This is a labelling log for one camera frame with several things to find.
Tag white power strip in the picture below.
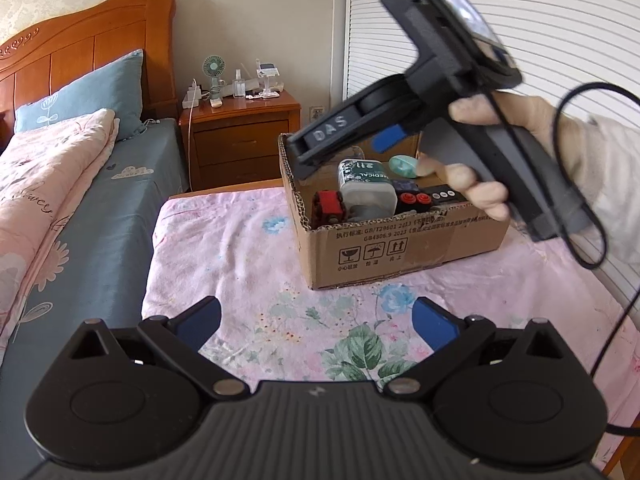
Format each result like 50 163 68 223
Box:
182 79 202 110

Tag black toy car red wheels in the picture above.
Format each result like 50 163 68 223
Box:
392 180 433 214

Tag medical cotton swab container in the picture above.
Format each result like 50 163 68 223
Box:
337 158 397 219

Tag white louvered closet door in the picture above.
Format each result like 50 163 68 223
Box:
342 0 640 311

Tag wooden nightstand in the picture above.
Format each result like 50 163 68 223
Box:
179 91 302 191

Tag blue bed sheet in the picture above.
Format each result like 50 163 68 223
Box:
1 119 188 479

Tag wooden bed headboard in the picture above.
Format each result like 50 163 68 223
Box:
1 0 179 146

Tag person's right hand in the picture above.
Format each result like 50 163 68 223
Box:
416 92 584 221

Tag red toy train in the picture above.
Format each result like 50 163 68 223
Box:
310 190 347 230

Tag phone stand with device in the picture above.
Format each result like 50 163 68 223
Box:
256 60 280 99

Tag pink floral quilt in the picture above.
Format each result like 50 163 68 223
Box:
1 108 119 350

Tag floral pink table cloth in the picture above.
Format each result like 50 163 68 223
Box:
141 186 640 458

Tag blue pillow near nightstand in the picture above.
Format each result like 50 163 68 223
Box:
14 49 144 141

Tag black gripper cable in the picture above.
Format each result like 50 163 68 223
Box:
482 81 640 437

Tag clear spray bottle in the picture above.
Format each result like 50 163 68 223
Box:
232 68 246 99

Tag mint green oval case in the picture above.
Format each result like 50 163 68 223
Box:
388 155 418 179

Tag wall power outlet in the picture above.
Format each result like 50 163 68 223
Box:
309 106 326 122

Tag brown cardboard box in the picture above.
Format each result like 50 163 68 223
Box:
278 133 509 289

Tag black digital timer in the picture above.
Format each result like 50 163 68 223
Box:
422 184 466 206

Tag small green desk fan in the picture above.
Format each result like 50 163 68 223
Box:
202 54 226 108

